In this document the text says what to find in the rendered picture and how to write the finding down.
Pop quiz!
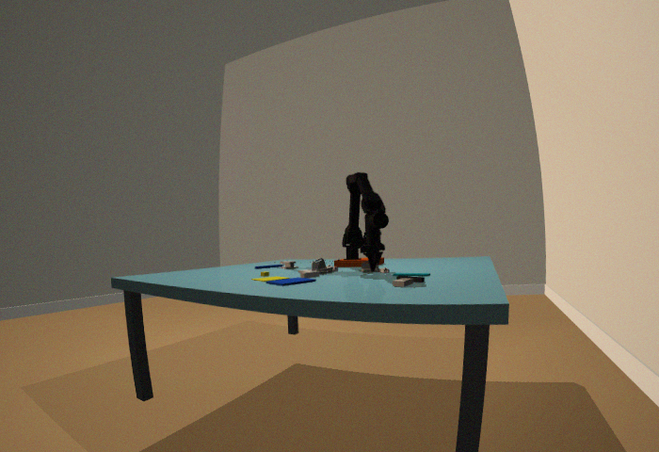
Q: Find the blue rectangular plate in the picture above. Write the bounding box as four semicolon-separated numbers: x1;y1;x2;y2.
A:
266;278;315;286

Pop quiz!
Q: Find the yellow rectangular plate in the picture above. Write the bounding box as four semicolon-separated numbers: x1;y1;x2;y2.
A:
252;277;291;282

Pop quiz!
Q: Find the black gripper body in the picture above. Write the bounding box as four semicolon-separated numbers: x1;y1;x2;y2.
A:
361;229;385;253

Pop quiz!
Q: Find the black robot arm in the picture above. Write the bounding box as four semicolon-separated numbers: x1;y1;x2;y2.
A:
342;172;389;260

